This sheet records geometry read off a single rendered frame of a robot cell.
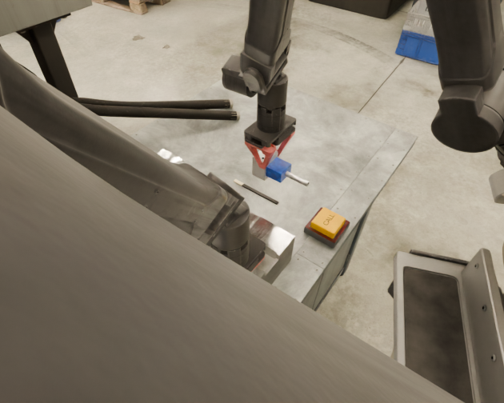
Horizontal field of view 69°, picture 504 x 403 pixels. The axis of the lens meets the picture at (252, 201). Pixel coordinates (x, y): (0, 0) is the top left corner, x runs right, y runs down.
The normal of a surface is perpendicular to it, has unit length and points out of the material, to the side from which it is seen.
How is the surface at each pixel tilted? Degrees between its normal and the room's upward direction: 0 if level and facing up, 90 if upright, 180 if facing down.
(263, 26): 111
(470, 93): 26
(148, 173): 104
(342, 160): 0
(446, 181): 0
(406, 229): 0
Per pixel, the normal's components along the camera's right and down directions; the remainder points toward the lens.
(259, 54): -0.47, 0.85
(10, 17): 0.80, 0.45
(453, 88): -0.60, -0.54
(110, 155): 0.79, 0.58
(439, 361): 0.02, -0.68
